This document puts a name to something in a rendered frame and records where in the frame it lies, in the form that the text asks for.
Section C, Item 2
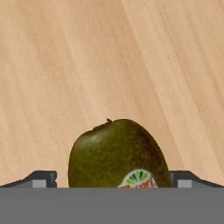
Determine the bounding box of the green kiwi with sticker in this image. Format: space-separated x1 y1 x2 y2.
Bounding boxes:
67 117 172 189

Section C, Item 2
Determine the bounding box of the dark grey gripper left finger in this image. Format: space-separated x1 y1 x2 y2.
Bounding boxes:
0 170 58 189

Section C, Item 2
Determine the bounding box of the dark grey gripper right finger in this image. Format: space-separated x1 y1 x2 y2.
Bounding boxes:
168 170 224 189

